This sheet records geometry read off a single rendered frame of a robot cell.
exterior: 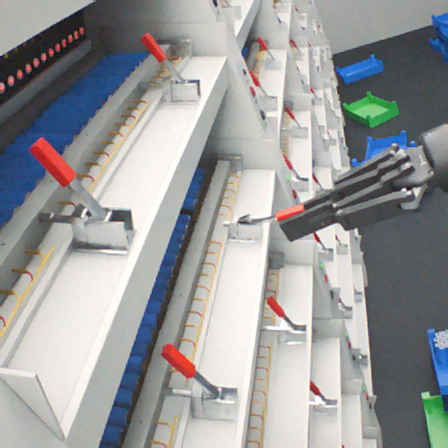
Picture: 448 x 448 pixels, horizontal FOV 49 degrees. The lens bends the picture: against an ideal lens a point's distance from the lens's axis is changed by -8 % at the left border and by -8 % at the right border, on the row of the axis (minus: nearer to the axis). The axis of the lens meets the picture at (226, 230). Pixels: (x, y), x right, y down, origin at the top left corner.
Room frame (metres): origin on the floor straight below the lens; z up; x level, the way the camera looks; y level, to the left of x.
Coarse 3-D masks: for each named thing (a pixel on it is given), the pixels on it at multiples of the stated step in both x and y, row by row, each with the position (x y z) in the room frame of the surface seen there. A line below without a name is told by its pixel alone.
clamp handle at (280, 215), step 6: (282, 210) 0.56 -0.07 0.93; (288, 210) 0.55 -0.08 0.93; (294, 210) 0.55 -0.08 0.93; (300, 210) 0.54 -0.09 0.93; (270, 216) 0.56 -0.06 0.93; (276, 216) 0.55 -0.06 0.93; (282, 216) 0.55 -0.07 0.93; (288, 216) 0.55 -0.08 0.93; (252, 222) 0.57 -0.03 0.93; (258, 222) 0.56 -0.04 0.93; (264, 222) 0.56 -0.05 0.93; (270, 222) 0.56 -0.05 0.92
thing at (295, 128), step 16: (288, 96) 1.40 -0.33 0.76; (304, 96) 1.38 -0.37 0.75; (288, 112) 1.22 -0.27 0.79; (304, 112) 1.37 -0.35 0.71; (288, 128) 1.23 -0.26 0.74; (304, 128) 1.23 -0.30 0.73; (288, 144) 1.19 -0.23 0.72; (304, 144) 1.18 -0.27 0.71; (288, 160) 0.98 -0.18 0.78; (304, 160) 1.10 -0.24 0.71; (304, 176) 1.02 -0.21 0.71; (304, 192) 0.96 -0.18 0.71
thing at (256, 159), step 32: (224, 160) 0.74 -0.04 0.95; (256, 160) 0.74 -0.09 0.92; (224, 192) 0.69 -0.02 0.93; (256, 192) 0.67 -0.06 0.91; (224, 256) 0.54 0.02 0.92; (256, 256) 0.53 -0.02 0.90; (224, 288) 0.49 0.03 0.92; (256, 288) 0.48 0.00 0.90; (192, 320) 0.45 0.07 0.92; (224, 320) 0.44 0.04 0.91; (256, 320) 0.43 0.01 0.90; (192, 352) 0.40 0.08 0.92; (224, 352) 0.39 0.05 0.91; (256, 352) 0.42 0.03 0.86; (224, 384) 0.35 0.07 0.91; (160, 416) 0.33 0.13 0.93
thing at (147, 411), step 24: (216, 168) 0.71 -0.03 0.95; (216, 192) 0.65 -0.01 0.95; (216, 216) 0.62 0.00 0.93; (192, 240) 0.55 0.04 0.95; (192, 264) 0.51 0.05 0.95; (216, 264) 0.52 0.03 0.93; (192, 288) 0.47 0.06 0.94; (168, 312) 0.44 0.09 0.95; (192, 312) 0.44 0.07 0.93; (168, 336) 0.40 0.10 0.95; (192, 360) 0.38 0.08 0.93; (144, 384) 0.35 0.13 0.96; (168, 384) 0.36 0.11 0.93; (144, 408) 0.32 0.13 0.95; (144, 432) 0.30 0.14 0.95
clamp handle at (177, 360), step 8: (168, 344) 0.33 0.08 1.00; (168, 352) 0.33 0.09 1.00; (176, 352) 0.33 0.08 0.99; (168, 360) 0.33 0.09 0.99; (176, 360) 0.32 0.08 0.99; (184, 360) 0.33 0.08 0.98; (176, 368) 0.33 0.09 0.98; (184, 368) 0.32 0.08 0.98; (192, 368) 0.33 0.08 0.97; (184, 376) 0.32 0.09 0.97; (192, 376) 0.32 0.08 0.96; (200, 376) 0.33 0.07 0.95; (200, 384) 0.32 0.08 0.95; (208, 384) 0.33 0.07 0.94; (208, 392) 0.32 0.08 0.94; (216, 392) 0.32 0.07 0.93
